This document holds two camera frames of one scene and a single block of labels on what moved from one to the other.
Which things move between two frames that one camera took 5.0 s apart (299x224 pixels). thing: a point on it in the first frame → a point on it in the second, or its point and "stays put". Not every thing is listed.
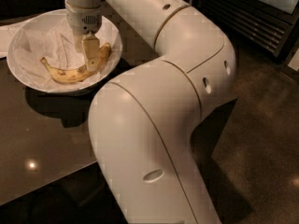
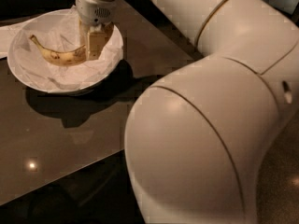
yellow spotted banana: (79, 73) → (67, 58)
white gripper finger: (78, 41) → (83, 28)
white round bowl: (49, 57) stays put
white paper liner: (47, 35) stays put
